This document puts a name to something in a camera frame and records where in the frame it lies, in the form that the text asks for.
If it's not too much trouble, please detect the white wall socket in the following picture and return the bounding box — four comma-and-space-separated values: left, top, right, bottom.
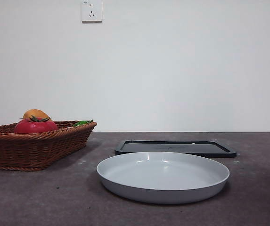
82, 0, 103, 24

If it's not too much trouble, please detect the orange-brown potato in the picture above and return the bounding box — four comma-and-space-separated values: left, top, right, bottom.
22, 109, 53, 122

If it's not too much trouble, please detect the black rectangular tray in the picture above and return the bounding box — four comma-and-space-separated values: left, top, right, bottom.
115, 140, 237, 158

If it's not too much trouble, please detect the red tomato with green stem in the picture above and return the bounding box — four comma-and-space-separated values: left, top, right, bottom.
14, 115, 59, 134

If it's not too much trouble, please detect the green pepper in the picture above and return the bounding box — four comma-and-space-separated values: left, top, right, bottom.
73, 119, 94, 127

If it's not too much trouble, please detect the white round plate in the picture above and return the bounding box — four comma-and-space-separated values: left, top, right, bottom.
96, 151, 230, 204

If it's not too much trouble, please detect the brown wicker basket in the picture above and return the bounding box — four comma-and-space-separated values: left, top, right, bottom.
0, 120, 98, 172

